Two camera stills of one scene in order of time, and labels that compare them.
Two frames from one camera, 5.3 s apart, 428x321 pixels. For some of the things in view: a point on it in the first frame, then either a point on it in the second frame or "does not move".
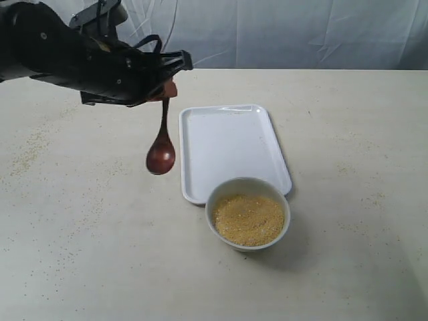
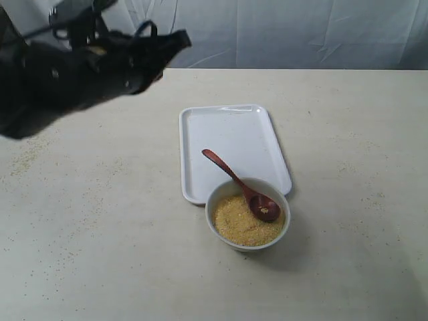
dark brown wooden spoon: x=161 y=154 → x=263 y=208
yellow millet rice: x=248 y=221 does not move
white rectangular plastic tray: x=220 y=142 does not move
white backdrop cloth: x=285 y=34 does not move
